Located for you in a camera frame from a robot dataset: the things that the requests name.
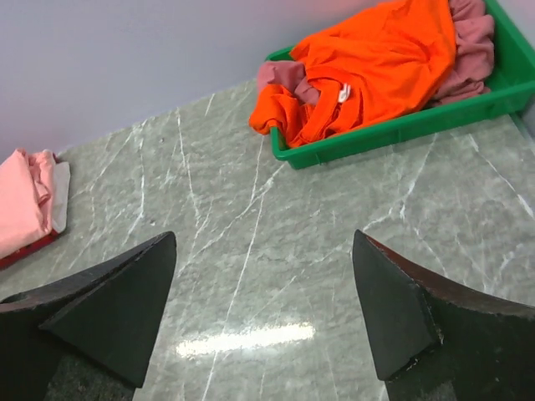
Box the green plastic tray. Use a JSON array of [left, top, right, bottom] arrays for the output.
[[270, 0, 534, 170]]

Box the dusty rose t-shirt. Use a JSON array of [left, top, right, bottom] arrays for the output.
[[257, 0, 495, 107]]

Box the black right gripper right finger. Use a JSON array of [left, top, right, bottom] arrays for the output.
[[352, 231, 534, 400]]

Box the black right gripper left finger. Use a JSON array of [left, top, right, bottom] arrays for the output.
[[1, 231, 176, 400]]

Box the orange t-shirt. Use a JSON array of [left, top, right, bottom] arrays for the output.
[[249, 1, 456, 148]]

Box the folded white t-shirt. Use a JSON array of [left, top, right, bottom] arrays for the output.
[[51, 161, 71, 234]]

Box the folded pink t-shirt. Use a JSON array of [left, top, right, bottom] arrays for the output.
[[1, 149, 56, 257]]

